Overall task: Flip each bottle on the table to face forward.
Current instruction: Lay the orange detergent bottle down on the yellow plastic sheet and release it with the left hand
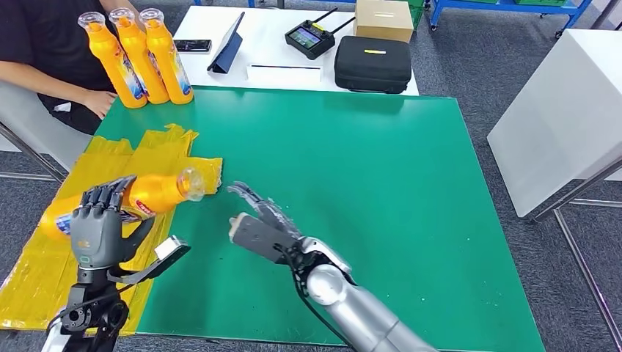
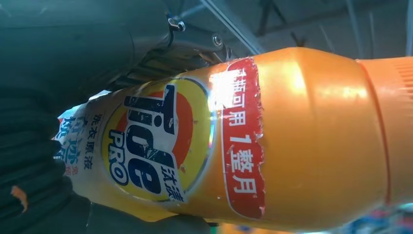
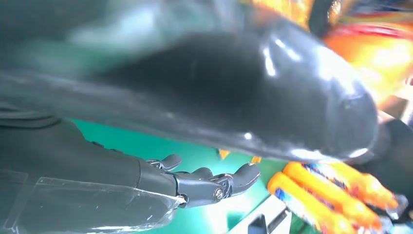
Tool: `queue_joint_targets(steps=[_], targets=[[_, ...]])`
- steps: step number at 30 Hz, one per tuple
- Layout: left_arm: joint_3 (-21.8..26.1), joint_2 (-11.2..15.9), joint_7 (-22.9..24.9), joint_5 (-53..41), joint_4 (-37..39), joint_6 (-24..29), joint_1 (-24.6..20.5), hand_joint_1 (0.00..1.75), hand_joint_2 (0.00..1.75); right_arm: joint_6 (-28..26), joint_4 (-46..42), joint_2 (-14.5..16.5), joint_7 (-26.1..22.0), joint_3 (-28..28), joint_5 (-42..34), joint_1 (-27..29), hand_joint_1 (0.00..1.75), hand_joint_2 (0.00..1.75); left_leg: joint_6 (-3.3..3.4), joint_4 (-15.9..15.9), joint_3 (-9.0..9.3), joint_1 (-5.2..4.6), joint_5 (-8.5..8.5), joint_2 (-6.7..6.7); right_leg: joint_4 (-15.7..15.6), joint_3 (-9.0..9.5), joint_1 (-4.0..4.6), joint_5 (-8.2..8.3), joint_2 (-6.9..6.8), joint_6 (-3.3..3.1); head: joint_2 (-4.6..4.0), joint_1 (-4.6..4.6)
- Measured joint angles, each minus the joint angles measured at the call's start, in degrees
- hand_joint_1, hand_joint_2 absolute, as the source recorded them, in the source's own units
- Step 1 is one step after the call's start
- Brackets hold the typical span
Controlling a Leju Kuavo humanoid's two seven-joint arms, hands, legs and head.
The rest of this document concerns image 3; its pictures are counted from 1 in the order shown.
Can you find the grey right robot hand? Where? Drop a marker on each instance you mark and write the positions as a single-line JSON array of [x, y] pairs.
[[226, 97]]

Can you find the green table mat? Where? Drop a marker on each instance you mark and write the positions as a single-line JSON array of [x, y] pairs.
[[145, 142]]

